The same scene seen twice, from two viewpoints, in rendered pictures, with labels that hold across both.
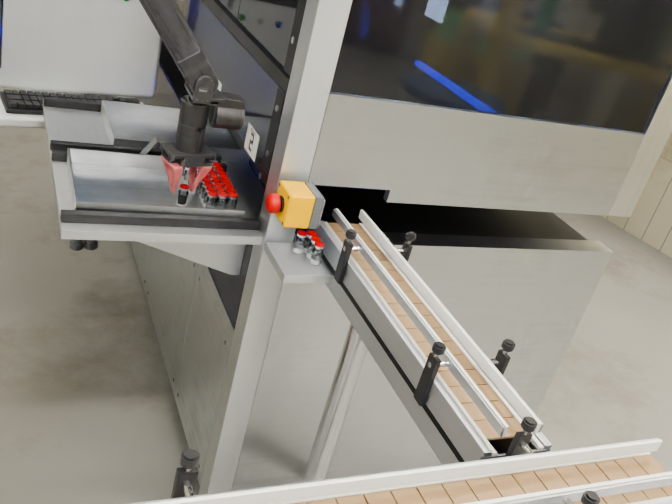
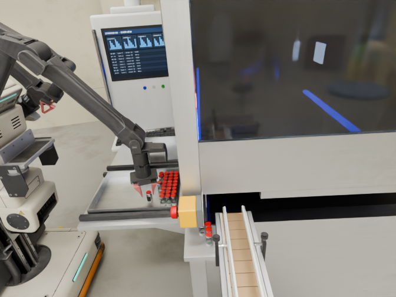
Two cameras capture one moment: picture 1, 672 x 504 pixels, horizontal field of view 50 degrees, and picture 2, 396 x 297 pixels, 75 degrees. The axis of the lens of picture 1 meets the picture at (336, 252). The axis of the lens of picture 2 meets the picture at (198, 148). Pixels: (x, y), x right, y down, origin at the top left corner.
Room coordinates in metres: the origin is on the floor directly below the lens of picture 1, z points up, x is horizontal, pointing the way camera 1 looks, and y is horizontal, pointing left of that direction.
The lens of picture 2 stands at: (0.81, -0.25, 1.56)
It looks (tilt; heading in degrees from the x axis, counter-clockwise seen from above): 29 degrees down; 31
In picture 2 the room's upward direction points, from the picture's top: 4 degrees counter-clockwise
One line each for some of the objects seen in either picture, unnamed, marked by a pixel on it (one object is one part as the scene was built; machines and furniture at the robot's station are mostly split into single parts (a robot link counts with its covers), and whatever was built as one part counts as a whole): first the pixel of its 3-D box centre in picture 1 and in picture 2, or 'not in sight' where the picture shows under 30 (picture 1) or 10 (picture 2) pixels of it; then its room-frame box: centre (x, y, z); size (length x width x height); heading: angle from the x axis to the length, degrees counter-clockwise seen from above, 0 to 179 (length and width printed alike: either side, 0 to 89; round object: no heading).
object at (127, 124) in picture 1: (174, 131); (172, 149); (1.78, 0.49, 0.90); 0.34 x 0.26 x 0.04; 119
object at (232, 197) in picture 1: (223, 187); (175, 187); (1.50, 0.29, 0.90); 0.18 x 0.02 x 0.05; 29
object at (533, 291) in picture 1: (287, 208); (258, 165); (2.50, 0.22, 0.44); 2.06 x 1.00 x 0.88; 29
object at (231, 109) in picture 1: (215, 98); (149, 147); (1.42, 0.32, 1.13); 0.11 x 0.09 x 0.12; 120
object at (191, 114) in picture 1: (197, 112); (141, 156); (1.41, 0.35, 1.09); 0.07 x 0.06 x 0.07; 120
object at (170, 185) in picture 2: (213, 187); (170, 187); (1.49, 0.30, 0.90); 0.18 x 0.02 x 0.05; 29
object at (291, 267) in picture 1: (305, 262); (205, 242); (1.33, 0.06, 0.87); 0.14 x 0.13 x 0.02; 119
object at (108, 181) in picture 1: (153, 186); (139, 190); (1.43, 0.42, 0.90); 0.34 x 0.26 x 0.04; 119
